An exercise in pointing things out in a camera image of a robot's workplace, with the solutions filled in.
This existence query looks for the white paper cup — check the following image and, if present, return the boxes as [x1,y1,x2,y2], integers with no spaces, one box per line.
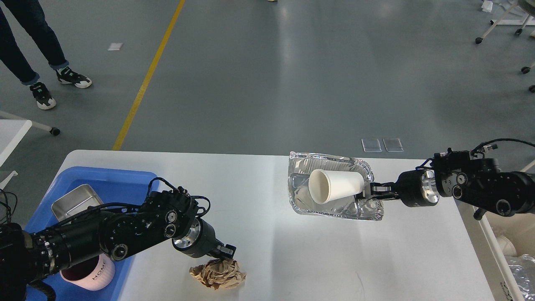
[309,169,365,204]

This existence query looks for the white cup in bin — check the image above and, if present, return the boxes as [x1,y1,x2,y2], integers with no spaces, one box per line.
[496,235,517,257]

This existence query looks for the brown paper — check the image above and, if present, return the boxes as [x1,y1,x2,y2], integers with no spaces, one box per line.
[189,259,247,290]

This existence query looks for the blue plastic tray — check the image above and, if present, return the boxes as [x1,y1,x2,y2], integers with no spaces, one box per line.
[24,166,156,301]

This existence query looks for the person in dark jeans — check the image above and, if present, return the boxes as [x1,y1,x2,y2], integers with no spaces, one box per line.
[0,0,93,110]

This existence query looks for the aluminium foil tray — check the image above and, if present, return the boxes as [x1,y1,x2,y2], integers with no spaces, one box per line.
[288,152,384,221]

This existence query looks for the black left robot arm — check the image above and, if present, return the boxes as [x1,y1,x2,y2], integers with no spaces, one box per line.
[0,184,236,301]

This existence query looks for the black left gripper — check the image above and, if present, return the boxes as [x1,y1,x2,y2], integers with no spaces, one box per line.
[172,218,236,260]

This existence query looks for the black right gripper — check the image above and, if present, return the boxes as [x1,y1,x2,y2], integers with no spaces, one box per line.
[357,169,440,207]

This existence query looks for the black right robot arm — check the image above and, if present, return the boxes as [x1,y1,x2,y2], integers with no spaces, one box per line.
[354,138,535,220]

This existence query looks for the clear floor plate right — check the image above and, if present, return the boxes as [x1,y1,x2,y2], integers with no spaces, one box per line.
[382,138,404,152]

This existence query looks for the square stainless steel tin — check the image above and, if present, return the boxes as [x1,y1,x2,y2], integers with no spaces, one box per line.
[51,184,103,222]

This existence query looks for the white paper scrap on floor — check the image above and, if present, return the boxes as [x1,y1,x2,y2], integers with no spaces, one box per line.
[107,43,124,51]

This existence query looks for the white wheeled cart frame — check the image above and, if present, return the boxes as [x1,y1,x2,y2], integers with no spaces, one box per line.
[474,0,535,45]

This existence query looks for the white plastic bin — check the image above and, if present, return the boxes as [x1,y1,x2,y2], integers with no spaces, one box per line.
[456,201,535,301]

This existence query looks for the white side table left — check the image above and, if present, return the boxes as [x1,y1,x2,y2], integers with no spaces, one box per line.
[0,111,61,165]

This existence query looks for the black cables at left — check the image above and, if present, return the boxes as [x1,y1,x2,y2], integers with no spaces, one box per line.
[0,188,18,224]

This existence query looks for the pink ribbed mug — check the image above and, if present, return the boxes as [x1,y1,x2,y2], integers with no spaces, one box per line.
[60,254,115,291]

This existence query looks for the clear floor plate left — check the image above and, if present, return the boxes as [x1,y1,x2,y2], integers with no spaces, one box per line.
[361,138,382,153]

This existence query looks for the clear floor plate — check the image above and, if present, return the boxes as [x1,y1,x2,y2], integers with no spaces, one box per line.
[382,138,404,152]
[361,138,382,153]

